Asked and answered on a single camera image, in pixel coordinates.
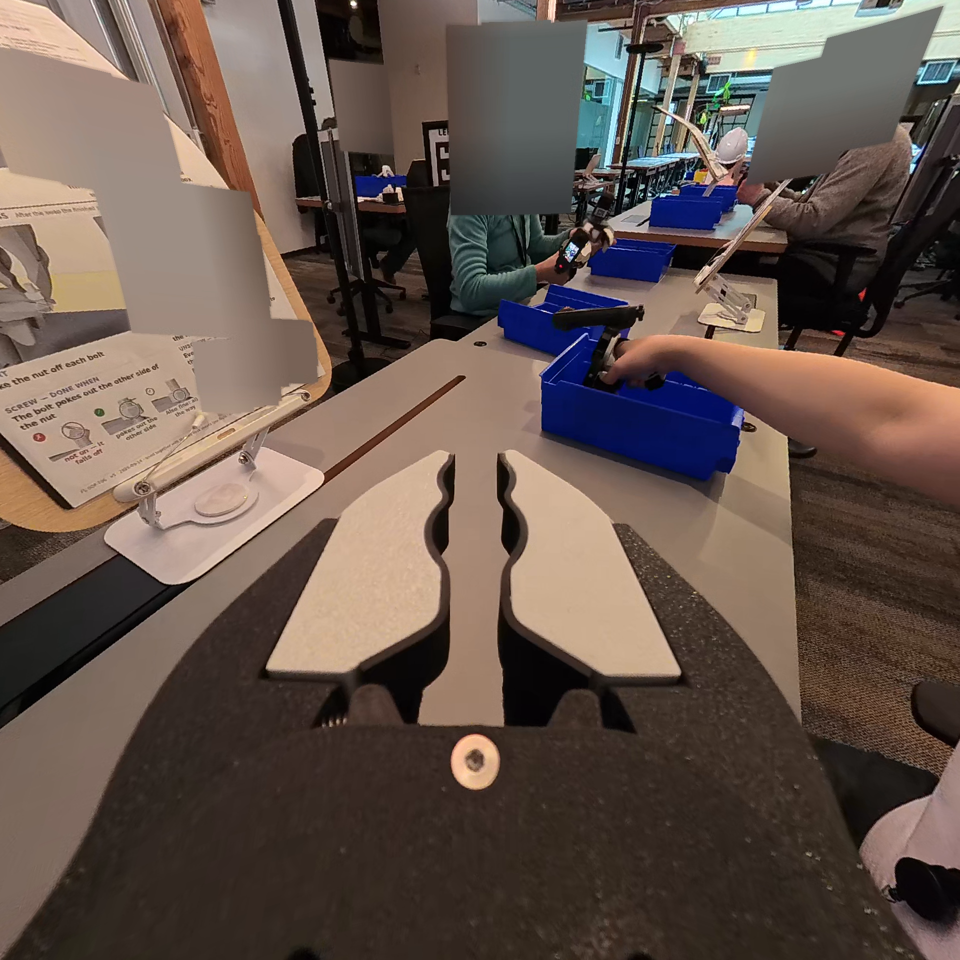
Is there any black white marker sign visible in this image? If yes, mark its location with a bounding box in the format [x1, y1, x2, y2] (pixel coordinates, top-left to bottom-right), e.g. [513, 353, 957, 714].
[423, 120, 453, 190]

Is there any instruction poster board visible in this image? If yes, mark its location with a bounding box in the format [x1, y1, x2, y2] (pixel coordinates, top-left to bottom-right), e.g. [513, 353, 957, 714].
[693, 180, 793, 289]
[0, 45, 334, 535]

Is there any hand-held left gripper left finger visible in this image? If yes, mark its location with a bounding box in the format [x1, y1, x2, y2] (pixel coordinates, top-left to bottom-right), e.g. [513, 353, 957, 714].
[266, 450, 456, 724]

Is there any black phone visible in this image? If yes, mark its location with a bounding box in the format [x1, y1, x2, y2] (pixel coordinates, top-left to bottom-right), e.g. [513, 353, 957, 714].
[0, 555, 169, 724]

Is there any black shoulder strap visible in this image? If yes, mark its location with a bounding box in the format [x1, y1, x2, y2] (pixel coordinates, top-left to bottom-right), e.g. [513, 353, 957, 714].
[885, 855, 960, 925]

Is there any person's right hand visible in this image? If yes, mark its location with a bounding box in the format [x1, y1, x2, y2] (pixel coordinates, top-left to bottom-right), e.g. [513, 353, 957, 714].
[606, 339, 670, 391]

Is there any person's right forearm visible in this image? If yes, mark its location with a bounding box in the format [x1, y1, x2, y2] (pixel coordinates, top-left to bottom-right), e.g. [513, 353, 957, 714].
[648, 333, 960, 508]

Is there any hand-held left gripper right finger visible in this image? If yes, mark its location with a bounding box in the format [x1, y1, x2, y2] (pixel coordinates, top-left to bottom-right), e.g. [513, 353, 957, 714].
[498, 449, 684, 726]

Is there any black office chair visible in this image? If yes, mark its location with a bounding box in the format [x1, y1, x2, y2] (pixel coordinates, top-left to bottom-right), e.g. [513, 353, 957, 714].
[402, 180, 484, 342]
[780, 150, 960, 358]

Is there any black desk chair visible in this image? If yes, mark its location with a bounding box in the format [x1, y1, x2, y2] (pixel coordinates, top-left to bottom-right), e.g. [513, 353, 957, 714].
[911, 681, 960, 747]

